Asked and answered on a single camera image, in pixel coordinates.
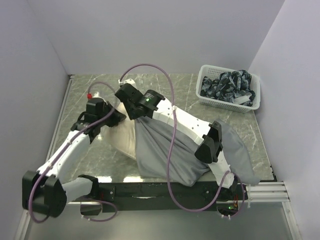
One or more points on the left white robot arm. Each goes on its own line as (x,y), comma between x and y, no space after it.
(43,190)

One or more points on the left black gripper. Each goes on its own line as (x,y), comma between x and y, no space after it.
(117,116)

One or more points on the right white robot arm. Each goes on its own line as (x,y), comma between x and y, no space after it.
(207,136)

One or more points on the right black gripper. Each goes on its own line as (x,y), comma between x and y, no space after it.
(132,116)

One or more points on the black base bar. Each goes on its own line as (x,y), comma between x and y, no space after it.
(149,196)

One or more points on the cream white pillow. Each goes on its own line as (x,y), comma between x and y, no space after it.
(122,137)

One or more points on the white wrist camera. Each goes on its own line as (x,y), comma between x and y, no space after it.
(127,81)
(93,95)

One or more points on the dark patterned cloth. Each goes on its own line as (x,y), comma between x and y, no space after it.
(231,87)

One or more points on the grey pillowcase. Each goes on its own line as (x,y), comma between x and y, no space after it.
(152,142)

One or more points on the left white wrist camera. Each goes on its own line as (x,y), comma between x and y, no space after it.
(93,95)

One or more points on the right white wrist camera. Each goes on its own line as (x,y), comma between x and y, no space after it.
(127,81)

